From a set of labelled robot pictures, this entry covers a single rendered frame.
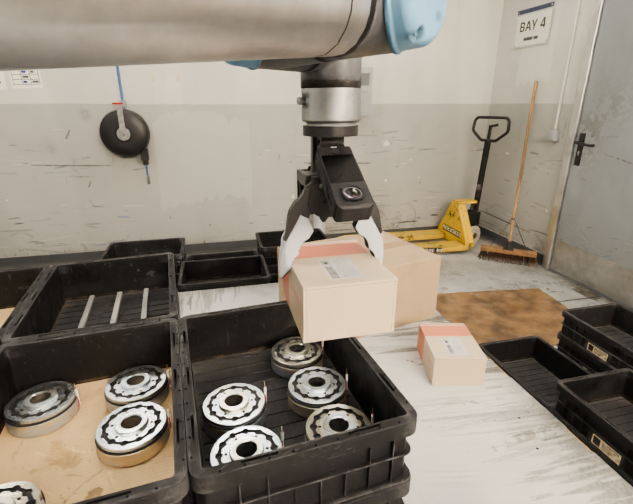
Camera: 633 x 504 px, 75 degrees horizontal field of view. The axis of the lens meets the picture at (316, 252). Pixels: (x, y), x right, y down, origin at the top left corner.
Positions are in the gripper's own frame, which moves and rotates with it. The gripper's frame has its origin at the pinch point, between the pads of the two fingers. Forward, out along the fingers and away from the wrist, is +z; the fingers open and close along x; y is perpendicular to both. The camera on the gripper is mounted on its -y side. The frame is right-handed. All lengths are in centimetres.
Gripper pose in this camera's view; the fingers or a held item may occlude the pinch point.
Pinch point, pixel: (333, 275)
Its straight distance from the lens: 57.8
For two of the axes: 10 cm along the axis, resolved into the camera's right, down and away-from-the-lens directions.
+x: -9.7, 0.8, -2.2
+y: -2.4, -3.2, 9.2
